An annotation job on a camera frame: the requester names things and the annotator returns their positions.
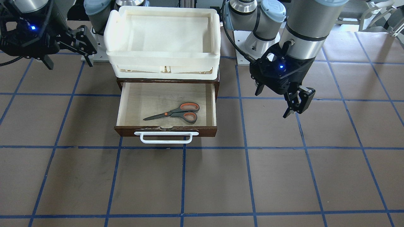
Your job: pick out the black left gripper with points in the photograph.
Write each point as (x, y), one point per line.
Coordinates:
(302, 71)

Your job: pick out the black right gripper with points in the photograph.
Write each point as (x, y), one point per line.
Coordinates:
(54, 35)

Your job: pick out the wooden drawer with white handle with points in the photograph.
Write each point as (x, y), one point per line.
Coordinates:
(141, 100)

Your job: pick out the orange grey scissors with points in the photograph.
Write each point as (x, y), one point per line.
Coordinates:
(186, 111)

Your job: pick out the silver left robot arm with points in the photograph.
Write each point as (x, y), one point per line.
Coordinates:
(308, 23)

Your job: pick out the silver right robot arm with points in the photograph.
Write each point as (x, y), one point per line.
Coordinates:
(73, 9)

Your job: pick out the dark wooden drawer cabinet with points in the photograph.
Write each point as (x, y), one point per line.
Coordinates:
(215, 82)

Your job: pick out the cream plastic tray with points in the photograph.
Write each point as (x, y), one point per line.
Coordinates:
(163, 43)

